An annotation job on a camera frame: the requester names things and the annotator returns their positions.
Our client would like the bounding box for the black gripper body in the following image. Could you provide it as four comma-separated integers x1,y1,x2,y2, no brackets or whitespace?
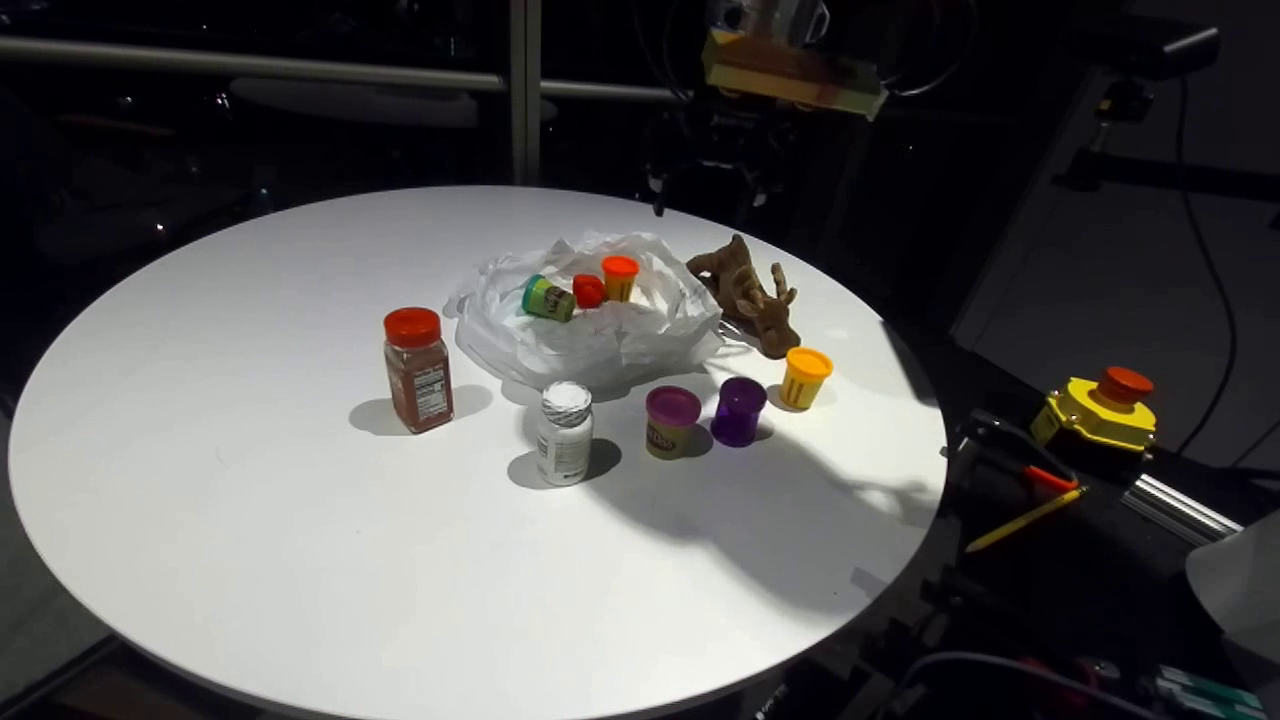
662,108,790,209

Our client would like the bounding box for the brown plush moose toy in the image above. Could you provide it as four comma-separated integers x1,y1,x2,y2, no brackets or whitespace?
686,231,807,365

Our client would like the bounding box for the orange lid dough can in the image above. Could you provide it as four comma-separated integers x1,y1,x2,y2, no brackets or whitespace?
596,253,644,305

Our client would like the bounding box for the yellow lid dough can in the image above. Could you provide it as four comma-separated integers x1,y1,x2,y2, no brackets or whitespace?
781,343,835,416

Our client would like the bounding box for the purple dough can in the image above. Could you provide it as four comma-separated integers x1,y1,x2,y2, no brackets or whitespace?
708,374,774,453

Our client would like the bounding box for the pink lid dough can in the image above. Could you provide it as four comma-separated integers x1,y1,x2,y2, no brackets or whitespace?
644,384,708,463

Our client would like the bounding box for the white pill bottle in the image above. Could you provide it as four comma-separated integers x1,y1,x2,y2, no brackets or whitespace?
538,379,599,489

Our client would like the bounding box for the red lid spice jar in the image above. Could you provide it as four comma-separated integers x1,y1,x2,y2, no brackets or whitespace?
381,305,460,440

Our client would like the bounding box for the clear crumpled plastic bag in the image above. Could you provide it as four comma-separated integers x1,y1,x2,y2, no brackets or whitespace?
440,231,731,399

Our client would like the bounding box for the green dough can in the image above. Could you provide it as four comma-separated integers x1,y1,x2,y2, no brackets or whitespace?
522,271,581,330

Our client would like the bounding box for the yellow emergency stop button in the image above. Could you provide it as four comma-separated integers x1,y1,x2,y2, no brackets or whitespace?
1029,365,1165,459

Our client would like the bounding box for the yellow pencil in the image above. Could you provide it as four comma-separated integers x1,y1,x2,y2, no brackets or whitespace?
961,484,1092,562

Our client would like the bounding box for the grey metal handrail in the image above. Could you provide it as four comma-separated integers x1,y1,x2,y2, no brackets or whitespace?
0,34,713,115

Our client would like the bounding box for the aluminium profile bar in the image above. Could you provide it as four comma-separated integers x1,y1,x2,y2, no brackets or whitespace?
1121,469,1250,548

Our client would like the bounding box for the grey curved cover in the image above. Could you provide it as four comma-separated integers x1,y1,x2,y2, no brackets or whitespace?
1182,509,1280,670

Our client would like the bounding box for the translucent wrist camera box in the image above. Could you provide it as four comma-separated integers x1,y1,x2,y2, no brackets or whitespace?
700,27,893,128

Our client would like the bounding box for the grey vertical railing post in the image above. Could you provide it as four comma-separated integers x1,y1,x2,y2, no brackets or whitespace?
505,0,548,188

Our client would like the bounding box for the black mounted camera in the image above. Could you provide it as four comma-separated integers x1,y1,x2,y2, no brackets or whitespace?
1062,13,1226,131

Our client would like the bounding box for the red handled tool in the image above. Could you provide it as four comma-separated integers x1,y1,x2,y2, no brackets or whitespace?
1016,459,1085,502

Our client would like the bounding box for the black hanging cable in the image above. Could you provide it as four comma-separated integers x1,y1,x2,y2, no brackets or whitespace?
1165,76,1250,459

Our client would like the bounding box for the grey floor cable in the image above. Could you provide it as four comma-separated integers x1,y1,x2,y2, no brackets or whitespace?
898,649,1170,720

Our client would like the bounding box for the teal handled tool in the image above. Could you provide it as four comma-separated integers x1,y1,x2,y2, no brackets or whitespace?
1147,665,1272,720

